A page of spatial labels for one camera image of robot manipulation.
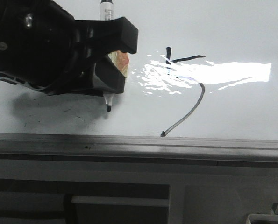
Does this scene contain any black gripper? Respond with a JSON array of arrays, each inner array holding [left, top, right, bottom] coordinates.
[[0, 0, 103, 96]]

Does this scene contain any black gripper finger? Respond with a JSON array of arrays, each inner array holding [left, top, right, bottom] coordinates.
[[76, 17, 138, 61], [93, 56, 125, 94]]

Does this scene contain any white whiteboard marker pen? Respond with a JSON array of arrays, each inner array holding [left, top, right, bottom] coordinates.
[[99, 0, 130, 114]]

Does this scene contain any white whiteboard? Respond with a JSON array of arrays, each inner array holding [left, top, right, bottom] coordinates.
[[0, 0, 278, 140]]

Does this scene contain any grey aluminium whiteboard tray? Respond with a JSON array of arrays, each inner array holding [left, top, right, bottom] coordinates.
[[0, 133, 278, 168]]

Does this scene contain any dark cabinet with shelf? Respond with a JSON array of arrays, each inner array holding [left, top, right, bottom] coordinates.
[[0, 179, 170, 224]]

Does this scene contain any white box bottom right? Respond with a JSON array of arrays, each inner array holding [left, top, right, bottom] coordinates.
[[246, 214, 278, 224]]

